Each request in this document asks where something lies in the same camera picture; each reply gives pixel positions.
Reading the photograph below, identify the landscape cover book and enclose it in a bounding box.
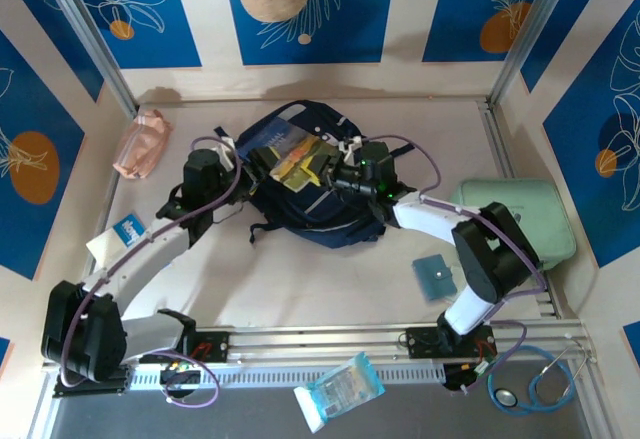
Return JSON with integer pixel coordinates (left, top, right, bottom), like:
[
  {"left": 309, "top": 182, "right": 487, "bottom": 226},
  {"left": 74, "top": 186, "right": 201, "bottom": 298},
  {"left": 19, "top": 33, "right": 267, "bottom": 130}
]
[{"left": 238, "top": 118, "right": 341, "bottom": 195}]

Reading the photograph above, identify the navy blue backpack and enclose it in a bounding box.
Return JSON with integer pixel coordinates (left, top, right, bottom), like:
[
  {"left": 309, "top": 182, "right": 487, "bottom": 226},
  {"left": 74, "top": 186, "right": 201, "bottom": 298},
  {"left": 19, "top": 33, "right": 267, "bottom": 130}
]
[{"left": 214, "top": 99, "right": 416, "bottom": 250}]

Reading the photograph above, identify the blue and white notebook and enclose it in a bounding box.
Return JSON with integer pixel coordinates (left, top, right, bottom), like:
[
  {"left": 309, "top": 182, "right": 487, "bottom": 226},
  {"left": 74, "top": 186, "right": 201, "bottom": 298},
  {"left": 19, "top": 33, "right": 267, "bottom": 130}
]
[{"left": 85, "top": 211, "right": 151, "bottom": 260}]

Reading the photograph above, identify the mint green zip case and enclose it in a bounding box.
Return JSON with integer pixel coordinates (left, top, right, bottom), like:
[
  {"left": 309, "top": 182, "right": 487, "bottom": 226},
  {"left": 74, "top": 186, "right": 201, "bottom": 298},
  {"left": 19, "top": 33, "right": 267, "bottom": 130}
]
[{"left": 449, "top": 178, "right": 577, "bottom": 273}]

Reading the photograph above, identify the blue wet wipes pack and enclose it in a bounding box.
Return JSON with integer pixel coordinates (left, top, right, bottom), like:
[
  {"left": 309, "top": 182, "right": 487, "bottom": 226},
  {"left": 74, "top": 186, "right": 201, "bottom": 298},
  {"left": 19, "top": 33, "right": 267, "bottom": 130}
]
[{"left": 293, "top": 351, "right": 387, "bottom": 434}]

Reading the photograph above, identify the pink transparent pouch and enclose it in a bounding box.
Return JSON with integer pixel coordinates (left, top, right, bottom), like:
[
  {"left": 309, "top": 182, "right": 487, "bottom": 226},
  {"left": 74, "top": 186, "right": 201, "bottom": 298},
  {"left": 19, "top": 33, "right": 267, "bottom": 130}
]
[{"left": 112, "top": 107, "right": 175, "bottom": 181}]

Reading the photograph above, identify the teal snap card wallet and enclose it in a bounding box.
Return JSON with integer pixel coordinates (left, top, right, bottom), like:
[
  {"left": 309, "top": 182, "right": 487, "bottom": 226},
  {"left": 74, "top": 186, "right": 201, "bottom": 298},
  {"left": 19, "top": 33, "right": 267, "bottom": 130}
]
[{"left": 411, "top": 253, "right": 457, "bottom": 301}]

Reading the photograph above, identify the black ribbed bar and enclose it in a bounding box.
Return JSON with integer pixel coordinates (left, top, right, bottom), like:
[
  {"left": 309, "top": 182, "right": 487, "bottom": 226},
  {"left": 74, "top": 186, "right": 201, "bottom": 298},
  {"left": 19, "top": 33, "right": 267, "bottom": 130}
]
[{"left": 52, "top": 364, "right": 134, "bottom": 399}]

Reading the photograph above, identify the blue stethoscope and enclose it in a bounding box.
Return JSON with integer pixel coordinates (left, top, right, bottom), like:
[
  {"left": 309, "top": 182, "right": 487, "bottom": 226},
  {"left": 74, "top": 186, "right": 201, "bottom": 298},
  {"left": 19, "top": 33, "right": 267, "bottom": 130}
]
[{"left": 487, "top": 343, "right": 591, "bottom": 416}]

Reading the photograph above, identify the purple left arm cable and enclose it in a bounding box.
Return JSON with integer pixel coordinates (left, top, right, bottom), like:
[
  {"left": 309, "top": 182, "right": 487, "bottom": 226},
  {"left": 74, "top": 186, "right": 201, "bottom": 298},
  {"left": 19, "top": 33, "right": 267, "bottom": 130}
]
[{"left": 58, "top": 136, "right": 244, "bottom": 410}]

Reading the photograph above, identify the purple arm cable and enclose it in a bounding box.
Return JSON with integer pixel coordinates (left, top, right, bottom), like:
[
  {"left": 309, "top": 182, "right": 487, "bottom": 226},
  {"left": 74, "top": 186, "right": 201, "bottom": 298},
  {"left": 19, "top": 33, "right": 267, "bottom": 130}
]
[
  {"left": 362, "top": 133, "right": 549, "bottom": 395},
  {"left": 58, "top": 136, "right": 244, "bottom": 410}
]

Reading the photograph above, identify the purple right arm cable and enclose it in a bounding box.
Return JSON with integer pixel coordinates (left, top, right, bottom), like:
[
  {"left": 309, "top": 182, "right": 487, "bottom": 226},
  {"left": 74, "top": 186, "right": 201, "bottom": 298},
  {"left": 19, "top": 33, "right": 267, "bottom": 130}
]
[{"left": 362, "top": 133, "right": 549, "bottom": 395}]

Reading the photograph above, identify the aluminium side rail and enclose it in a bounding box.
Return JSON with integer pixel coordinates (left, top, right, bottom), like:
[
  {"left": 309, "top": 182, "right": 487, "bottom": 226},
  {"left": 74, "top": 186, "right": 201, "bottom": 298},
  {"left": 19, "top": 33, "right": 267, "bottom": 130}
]
[{"left": 477, "top": 100, "right": 561, "bottom": 320}]

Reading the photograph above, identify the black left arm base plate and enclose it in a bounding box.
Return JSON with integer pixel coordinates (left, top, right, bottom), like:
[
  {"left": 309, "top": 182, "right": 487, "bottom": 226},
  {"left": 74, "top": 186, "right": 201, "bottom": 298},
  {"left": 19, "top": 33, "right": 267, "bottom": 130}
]
[{"left": 138, "top": 331, "right": 230, "bottom": 365}]

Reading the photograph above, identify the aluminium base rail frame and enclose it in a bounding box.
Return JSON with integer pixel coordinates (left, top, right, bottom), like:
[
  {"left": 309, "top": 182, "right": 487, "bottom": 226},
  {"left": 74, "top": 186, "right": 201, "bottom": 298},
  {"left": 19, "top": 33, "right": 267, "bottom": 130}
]
[{"left": 42, "top": 321, "right": 599, "bottom": 375}]

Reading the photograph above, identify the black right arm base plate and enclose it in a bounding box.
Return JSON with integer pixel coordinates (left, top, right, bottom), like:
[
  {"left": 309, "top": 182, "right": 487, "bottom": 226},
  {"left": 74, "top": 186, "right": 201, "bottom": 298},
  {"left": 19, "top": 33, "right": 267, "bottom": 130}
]
[{"left": 405, "top": 325, "right": 499, "bottom": 360}]

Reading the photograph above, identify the white slotted cable duct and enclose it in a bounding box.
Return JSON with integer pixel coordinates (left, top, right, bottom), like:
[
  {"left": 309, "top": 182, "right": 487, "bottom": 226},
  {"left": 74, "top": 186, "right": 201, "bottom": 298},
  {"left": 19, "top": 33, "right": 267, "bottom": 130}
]
[{"left": 129, "top": 362, "right": 446, "bottom": 393}]

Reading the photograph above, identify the aluminium frame post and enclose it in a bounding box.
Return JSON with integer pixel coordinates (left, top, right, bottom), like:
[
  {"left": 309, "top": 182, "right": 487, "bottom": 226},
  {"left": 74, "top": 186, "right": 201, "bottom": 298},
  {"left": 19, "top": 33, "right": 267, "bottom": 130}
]
[
  {"left": 34, "top": 0, "right": 139, "bottom": 115},
  {"left": 492, "top": 0, "right": 576, "bottom": 105}
]

